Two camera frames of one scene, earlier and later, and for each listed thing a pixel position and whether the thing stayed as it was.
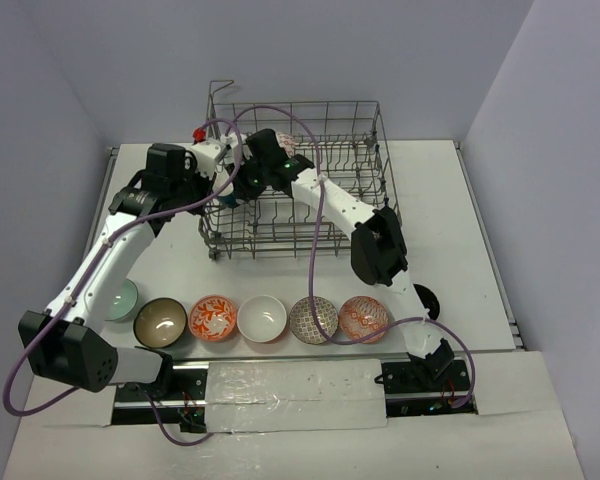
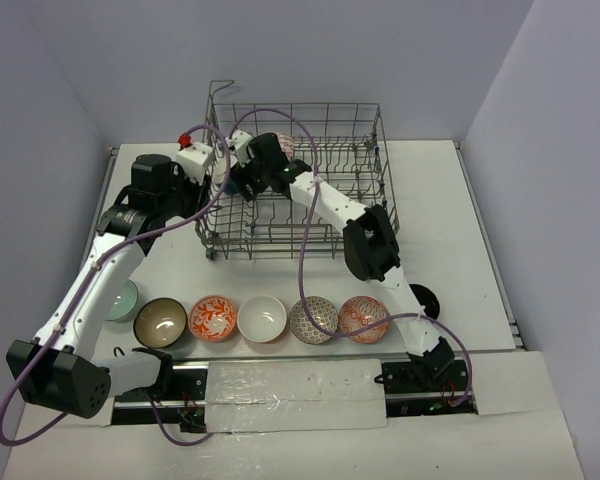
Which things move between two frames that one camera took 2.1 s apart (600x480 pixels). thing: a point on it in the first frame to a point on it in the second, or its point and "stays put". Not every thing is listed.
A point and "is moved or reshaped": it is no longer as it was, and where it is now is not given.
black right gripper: (241, 188) stays put
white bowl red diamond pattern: (287, 142) stays put
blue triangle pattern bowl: (228, 200) is moved or reshaped
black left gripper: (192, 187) stays put
